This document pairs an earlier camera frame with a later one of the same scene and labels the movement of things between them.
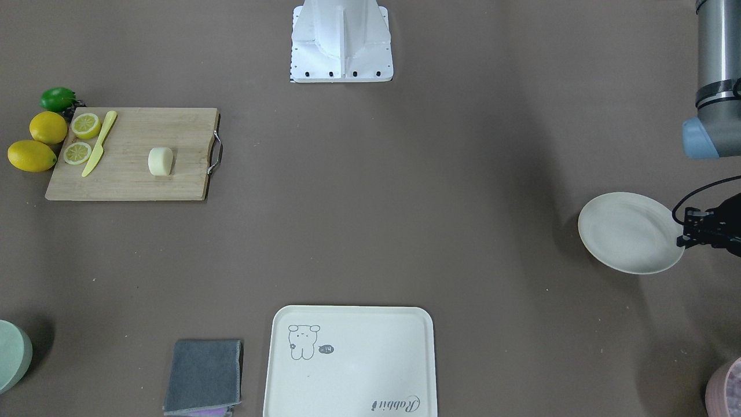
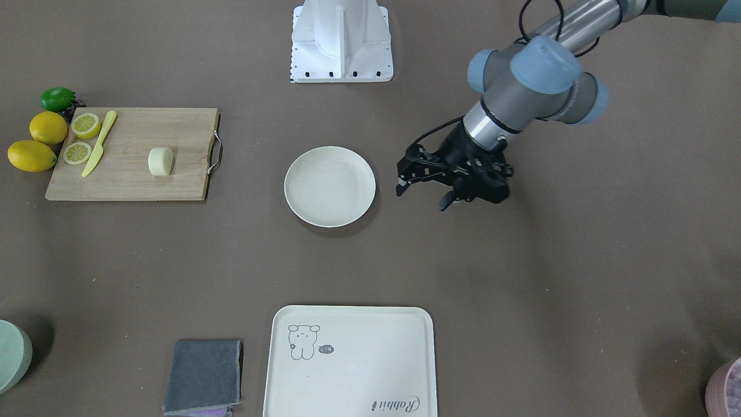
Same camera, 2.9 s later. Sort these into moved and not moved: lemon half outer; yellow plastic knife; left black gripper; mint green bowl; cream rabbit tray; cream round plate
Moved: left black gripper; cream round plate
Not moved: lemon half outer; yellow plastic knife; cream rabbit tray; mint green bowl
